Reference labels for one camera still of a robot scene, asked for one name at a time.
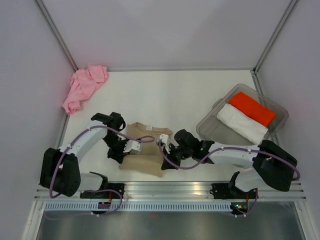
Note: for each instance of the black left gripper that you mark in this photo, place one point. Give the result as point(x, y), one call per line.
point(118, 155)

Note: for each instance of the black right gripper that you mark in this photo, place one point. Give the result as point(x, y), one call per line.
point(170, 156)

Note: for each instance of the beige t shirt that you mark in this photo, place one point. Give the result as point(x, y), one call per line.
point(150, 160)

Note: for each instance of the white t shirt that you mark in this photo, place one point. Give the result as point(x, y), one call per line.
point(242, 124)

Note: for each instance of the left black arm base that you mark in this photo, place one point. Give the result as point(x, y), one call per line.
point(112, 191)

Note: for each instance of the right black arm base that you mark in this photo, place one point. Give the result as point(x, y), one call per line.
point(224, 191)

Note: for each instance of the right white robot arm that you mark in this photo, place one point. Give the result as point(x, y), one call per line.
point(265, 164)

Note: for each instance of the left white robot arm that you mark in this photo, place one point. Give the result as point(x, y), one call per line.
point(60, 172)

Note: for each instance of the clear grey plastic bin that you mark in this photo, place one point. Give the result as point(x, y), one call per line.
point(211, 129)

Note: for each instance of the pink crumpled t shirt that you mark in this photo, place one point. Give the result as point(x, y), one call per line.
point(83, 84)

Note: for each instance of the rolled orange t shirt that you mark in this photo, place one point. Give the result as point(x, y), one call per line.
point(252, 109)

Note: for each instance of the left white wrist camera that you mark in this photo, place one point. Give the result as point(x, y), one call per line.
point(132, 147)

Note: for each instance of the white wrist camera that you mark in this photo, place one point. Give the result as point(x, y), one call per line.
point(164, 141)
point(132, 147)

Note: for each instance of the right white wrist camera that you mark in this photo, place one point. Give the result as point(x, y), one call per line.
point(164, 141)

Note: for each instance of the aluminium front rail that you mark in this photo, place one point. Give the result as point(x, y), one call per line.
point(200, 190)

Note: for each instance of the white slotted cable duct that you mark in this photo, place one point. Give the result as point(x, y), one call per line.
point(139, 206)

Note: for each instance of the right aluminium frame post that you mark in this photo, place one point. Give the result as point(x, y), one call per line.
point(275, 34)

